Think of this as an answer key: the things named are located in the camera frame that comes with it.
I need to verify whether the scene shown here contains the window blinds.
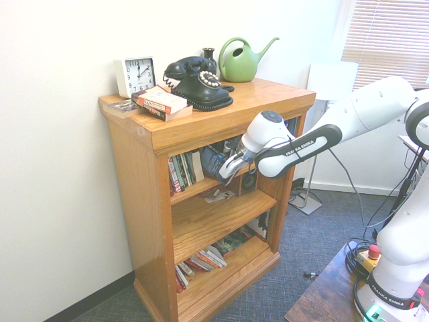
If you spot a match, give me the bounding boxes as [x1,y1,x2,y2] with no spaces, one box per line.
[341,0,429,92]

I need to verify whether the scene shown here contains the rustic brown wooden table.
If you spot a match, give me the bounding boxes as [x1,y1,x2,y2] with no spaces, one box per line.
[284,241,429,322]

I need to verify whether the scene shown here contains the camouflage cover book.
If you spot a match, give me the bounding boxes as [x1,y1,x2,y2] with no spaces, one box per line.
[214,227,256,258]

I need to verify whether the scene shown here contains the coiled black cables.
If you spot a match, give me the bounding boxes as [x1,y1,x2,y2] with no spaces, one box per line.
[345,237,373,279]

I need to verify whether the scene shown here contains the red emergency stop button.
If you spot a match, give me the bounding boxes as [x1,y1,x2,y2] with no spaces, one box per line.
[357,244,383,272]

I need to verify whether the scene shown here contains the white square clock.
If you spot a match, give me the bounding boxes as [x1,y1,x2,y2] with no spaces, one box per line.
[113,56,158,99]

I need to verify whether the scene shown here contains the wooden oak bookshelf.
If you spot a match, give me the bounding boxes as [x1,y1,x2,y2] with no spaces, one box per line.
[98,77,317,322]

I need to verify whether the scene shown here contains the small black speaker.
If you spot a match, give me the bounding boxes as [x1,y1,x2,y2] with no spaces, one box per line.
[241,170,259,196]

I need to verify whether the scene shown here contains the orange and white paperback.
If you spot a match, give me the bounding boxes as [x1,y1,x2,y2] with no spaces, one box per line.
[137,85,188,115]

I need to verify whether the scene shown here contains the small black vase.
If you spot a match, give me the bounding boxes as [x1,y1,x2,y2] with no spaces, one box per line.
[202,47,217,73]

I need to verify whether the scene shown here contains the loose papers on shelf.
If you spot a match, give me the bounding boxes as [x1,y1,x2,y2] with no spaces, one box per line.
[204,189,236,204]

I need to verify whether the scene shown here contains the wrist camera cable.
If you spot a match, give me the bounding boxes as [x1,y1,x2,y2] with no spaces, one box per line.
[327,149,367,226]

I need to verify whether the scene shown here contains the thin dark brown book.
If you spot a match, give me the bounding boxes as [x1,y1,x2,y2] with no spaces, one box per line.
[103,99,143,119]

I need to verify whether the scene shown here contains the black tripod stand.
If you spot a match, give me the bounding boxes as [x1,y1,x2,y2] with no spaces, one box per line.
[371,144,429,235]

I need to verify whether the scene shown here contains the black rotary telephone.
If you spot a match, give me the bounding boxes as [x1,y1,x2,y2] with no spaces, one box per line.
[162,56,235,112]

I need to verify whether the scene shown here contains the blue Darwin's Radio paperback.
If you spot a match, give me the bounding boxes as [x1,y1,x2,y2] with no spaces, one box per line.
[200,146,235,187]

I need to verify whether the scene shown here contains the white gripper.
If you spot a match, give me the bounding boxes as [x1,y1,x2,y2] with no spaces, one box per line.
[219,156,251,186]

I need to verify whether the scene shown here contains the cream page-edge leaning book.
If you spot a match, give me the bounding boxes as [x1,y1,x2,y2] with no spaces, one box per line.
[190,150,206,183]

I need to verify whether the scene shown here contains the white shade floor lamp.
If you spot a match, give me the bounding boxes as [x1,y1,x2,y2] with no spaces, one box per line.
[288,62,359,215]

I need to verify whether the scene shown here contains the green plastic watering can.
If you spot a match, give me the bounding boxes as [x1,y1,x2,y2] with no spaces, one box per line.
[218,36,280,83]

